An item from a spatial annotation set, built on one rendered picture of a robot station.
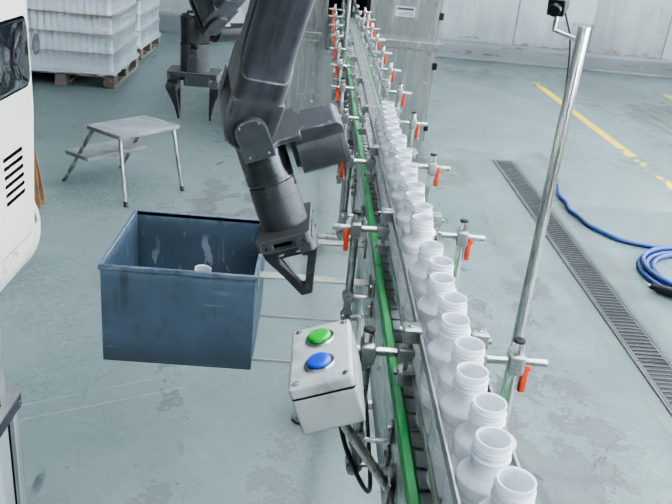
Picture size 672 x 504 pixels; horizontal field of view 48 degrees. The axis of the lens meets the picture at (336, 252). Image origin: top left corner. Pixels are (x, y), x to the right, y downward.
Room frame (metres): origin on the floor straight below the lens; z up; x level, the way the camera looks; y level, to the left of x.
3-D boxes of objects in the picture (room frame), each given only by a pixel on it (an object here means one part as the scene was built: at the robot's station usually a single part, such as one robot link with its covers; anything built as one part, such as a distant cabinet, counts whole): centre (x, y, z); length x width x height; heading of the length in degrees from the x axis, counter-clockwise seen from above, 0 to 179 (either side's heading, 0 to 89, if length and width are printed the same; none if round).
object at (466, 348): (0.78, -0.17, 1.08); 0.06 x 0.06 x 0.17
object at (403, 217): (1.31, -0.13, 1.08); 0.06 x 0.06 x 0.17
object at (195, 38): (1.50, 0.31, 1.39); 0.07 x 0.06 x 0.07; 133
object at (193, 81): (1.50, 0.30, 1.26); 0.07 x 0.07 x 0.09; 3
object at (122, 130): (4.39, 1.36, 0.21); 0.61 x 0.47 x 0.41; 56
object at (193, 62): (1.49, 0.31, 1.33); 0.10 x 0.07 x 0.07; 93
